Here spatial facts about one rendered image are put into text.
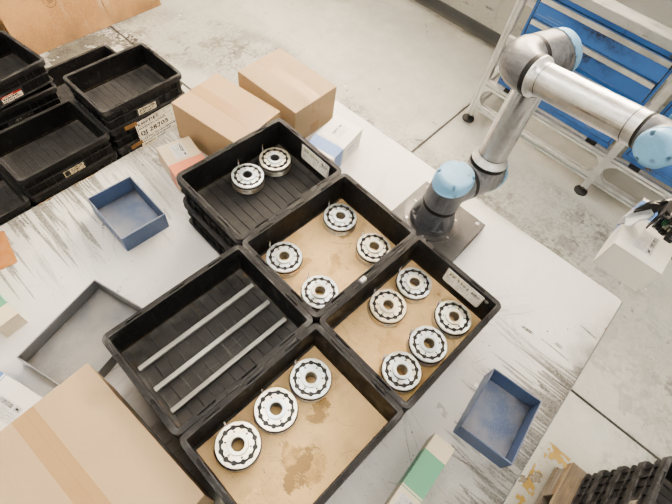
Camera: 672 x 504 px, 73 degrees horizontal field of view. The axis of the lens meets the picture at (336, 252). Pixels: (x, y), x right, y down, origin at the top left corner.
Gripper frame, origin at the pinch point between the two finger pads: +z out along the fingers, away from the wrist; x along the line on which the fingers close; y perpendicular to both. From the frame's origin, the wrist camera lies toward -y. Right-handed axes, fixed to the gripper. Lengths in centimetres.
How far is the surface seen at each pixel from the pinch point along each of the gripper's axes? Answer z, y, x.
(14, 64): 62, 57, -243
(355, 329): 28, 58, -41
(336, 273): 28, 48, -56
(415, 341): 25, 50, -27
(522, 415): 41, 39, 8
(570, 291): 41.5, -9.2, 0.0
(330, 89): 26, -6, -109
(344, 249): 28, 41, -60
